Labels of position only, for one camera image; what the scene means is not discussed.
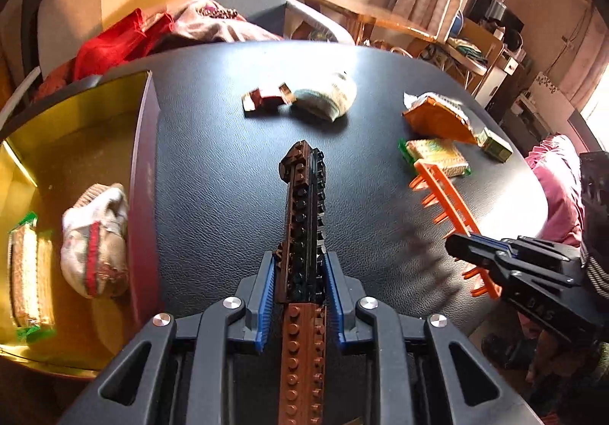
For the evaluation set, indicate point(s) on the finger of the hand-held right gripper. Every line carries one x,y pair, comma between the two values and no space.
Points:
547,296
480,248

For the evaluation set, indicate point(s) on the orange plastic comb rack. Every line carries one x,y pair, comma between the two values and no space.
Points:
449,201

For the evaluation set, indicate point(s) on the red cloth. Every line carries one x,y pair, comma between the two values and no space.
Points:
114,42

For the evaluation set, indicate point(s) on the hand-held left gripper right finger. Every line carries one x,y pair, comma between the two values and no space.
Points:
335,306

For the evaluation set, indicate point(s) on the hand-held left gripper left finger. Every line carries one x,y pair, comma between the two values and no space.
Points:
266,306

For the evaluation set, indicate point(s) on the small brown toy brick piece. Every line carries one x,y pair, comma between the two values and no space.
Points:
266,99

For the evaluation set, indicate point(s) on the wooden side table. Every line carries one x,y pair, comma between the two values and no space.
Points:
371,13

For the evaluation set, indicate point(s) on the gold tray with dark red rim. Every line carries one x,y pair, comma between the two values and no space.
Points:
71,154

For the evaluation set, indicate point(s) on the green-edged cracker packet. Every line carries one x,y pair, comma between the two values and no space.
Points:
29,282
437,154

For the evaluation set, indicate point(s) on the pink and beige clothing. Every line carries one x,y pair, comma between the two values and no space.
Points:
214,23

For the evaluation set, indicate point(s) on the white cabinet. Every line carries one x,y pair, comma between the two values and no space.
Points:
497,73

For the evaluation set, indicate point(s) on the small green box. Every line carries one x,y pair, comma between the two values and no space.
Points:
495,144

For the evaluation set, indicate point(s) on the white sock with red stripe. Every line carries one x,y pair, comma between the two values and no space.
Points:
95,239

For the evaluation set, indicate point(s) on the black chair back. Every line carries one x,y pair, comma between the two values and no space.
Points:
34,30

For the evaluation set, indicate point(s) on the orange snack bag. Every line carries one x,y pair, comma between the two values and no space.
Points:
440,118

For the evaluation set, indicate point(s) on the brown and black toy brick bar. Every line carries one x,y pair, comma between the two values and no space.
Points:
304,215

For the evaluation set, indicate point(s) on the white and pale green sock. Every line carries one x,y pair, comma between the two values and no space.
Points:
328,94

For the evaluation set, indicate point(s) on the pink blanket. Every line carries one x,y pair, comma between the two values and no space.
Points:
556,187

